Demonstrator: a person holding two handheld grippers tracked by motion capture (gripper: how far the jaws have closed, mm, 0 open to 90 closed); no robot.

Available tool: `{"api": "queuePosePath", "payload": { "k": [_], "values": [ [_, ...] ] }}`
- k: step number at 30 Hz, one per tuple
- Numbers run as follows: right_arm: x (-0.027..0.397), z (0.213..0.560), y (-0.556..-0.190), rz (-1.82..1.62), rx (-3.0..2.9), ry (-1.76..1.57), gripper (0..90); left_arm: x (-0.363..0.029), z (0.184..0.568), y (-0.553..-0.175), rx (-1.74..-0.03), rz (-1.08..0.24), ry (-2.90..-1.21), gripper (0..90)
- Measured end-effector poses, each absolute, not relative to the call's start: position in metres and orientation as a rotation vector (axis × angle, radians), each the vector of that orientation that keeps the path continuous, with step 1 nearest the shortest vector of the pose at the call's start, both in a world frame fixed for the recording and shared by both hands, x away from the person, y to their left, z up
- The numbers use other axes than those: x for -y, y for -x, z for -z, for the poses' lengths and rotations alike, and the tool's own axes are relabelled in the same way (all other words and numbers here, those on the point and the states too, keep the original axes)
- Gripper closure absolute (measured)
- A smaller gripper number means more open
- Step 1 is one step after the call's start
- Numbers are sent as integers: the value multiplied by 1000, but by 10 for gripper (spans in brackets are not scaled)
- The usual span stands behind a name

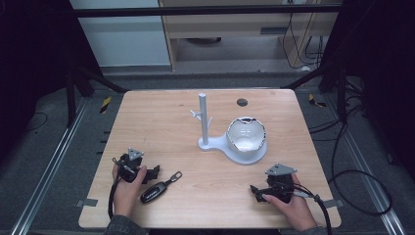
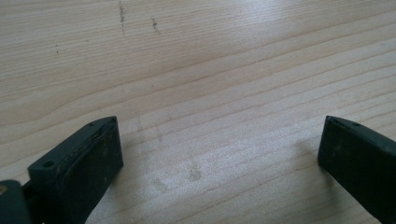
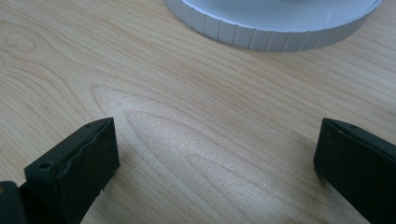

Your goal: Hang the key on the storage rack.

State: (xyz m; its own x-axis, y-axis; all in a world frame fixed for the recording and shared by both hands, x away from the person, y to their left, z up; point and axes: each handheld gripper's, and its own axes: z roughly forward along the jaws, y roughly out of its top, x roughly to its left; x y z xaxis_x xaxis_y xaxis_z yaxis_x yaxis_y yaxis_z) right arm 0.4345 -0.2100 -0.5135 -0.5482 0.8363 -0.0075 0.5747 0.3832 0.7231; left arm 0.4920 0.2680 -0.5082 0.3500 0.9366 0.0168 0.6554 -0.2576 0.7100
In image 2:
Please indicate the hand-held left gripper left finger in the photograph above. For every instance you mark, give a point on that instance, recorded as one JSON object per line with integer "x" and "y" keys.
{"x": 77, "y": 168}

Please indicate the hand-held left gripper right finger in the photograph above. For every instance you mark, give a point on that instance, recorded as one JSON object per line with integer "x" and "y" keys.
{"x": 361, "y": 161}

